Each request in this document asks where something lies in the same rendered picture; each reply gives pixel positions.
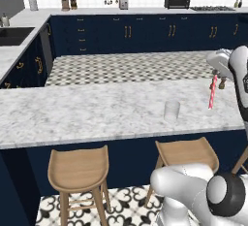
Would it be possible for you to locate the dark blue dining counter base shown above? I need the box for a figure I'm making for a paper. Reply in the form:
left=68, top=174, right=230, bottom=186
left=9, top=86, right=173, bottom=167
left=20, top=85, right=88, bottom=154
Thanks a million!
left=0, top=129, right=248, bottom=226

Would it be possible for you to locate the black toaster oven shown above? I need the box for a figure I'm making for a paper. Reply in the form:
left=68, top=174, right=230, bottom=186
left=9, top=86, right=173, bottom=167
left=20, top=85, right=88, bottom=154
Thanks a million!
left=164, top=0, right=192, bottom=11

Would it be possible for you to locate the dark blue lower cupboard run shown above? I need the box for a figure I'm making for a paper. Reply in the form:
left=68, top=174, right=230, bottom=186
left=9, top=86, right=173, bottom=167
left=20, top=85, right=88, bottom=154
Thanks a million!
left=47, top=13, right=248, bottom=59

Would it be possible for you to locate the wooden bar stool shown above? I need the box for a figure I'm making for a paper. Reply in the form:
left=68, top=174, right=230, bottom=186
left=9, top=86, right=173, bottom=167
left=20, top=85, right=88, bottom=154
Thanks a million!
left=231, top=145, right=248, bottom=177
left=143, top=136, right=220, bottom=209
left=46, top=145, right=112, bottom=226

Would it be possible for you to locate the silver toaster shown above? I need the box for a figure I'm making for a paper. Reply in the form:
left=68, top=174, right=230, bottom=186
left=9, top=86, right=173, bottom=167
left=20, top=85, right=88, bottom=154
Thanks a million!
left=118, top=0, right=130, bottom=11

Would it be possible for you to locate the white paper towel roll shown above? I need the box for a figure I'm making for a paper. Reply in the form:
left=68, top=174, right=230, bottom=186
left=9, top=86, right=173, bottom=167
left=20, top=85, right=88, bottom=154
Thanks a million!
left=26, top=0, right=40, bottom=12

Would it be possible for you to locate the brown coffee machine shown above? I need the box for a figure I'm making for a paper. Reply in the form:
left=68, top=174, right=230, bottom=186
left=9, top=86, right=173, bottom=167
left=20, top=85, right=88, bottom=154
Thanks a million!
left=59, top=0, right=71, bottom=13

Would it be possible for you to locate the grey dishwasher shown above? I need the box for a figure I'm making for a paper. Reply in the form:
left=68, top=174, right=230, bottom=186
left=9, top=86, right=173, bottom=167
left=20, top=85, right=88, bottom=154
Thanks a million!
left=38, top=21, right=55, bottom=77

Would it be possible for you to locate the red and white striped straw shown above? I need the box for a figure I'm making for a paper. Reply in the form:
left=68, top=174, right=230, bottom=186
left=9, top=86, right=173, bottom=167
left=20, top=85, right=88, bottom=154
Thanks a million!
left=207, top=74, right=219, bottom=111

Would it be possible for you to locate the dark blue side cupboard run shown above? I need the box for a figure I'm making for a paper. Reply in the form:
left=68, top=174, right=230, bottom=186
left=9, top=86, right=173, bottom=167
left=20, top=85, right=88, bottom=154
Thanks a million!
left=0, top=33, right=49, bottom=90

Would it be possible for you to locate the white soap dispenser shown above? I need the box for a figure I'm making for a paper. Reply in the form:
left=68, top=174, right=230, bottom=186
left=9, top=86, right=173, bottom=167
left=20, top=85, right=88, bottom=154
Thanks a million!
left=0, top=12, right=11, bottom=28

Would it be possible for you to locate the clear glass cup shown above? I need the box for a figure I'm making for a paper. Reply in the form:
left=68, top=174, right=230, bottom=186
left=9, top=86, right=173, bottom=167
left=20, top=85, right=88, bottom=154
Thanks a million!
left=163, top=99, right=181, bottom=122

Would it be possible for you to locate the black sink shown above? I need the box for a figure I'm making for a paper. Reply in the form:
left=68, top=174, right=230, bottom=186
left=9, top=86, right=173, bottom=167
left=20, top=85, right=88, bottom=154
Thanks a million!
left=0, top=26, right=36, bottom=47

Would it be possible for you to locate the black hob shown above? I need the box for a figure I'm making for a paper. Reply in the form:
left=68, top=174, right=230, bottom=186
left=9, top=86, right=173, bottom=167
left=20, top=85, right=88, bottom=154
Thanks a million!
left=189, top=5, right=236, bottom=13

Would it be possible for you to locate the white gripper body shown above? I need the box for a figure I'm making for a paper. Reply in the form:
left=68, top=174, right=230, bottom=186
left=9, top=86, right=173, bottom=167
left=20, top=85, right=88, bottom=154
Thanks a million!
left=205, top=48, right=234, bottom=81

